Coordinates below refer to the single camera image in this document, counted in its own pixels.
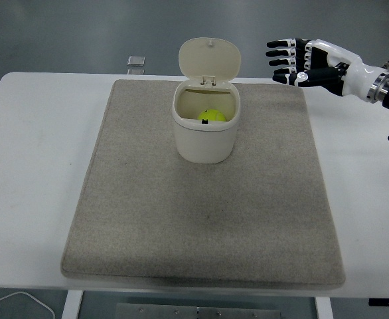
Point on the white table leg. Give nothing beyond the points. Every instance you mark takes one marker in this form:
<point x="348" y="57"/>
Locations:
<point x="324" y="309"/>
<point x="71" y="305"/>

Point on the yellow-green tennis ball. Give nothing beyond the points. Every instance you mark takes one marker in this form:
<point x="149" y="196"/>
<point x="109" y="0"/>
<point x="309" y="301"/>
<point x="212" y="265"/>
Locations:
<point x="216" y="116"/>

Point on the black table control panel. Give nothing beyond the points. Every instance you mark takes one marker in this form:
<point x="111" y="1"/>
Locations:
<point x="387" y="302"/>

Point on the cream bin with hinged lid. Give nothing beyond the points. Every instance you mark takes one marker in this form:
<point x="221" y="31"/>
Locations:
<point x="204" y="143"/>

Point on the grey metal plate with screws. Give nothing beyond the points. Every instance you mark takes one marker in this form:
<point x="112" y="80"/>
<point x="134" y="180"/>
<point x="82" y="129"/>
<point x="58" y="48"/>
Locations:
<point x="198" y="312"/>

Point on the beige fabric mat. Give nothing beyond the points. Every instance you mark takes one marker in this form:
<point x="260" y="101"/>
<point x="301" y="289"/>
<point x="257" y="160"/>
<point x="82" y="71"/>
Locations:
<point x="194" y="226"/>

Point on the silver square floor plate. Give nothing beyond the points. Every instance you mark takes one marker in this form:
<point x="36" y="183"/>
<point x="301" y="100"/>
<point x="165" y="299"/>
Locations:
<point x="136" y="60"/>
<point x="135" y="71"/>

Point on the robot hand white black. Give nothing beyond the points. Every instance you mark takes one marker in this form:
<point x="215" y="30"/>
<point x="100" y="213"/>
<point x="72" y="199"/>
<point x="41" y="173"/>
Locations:
<point x="355" y="76"/>

